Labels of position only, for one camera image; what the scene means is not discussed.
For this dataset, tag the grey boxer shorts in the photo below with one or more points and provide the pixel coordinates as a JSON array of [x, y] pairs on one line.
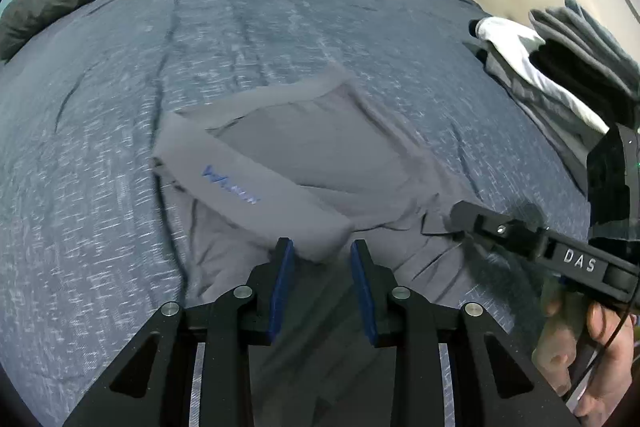
[[310, 157]]

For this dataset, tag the light grey folded garment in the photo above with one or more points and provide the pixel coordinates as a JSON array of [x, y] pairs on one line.
[[540, 107]]

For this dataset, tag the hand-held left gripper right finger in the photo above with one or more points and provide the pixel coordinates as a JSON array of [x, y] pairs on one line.
[[362, 292]]

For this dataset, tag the black folded garment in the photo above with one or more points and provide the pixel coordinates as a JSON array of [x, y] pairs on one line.
[[560, 67]]

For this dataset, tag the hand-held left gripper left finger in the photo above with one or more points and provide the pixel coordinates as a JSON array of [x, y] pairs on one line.
[[282, 292]]

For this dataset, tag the blue-grey bed sheet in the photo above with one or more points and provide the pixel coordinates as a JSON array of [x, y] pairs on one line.
[[75, 182]]

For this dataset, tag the person's right hand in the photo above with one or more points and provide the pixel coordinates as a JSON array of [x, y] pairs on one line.
[[610, 367]]

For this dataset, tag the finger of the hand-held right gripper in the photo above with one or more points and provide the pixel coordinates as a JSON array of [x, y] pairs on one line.
[[500, 229]]

